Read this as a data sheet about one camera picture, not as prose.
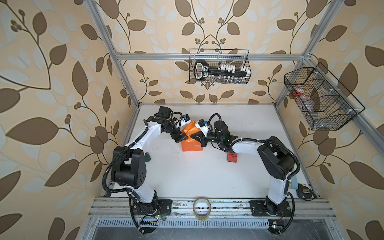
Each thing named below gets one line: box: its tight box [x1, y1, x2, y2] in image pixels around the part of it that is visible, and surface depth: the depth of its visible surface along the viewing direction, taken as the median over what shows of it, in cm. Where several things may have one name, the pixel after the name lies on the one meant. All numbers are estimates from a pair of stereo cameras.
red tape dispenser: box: [226, 152, 238, 163], surface depth 90 cm
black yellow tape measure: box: [296, 183, 313, 199], surface depth 79 cm
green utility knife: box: [144, 151, 151, 163], surface depth 95 cm
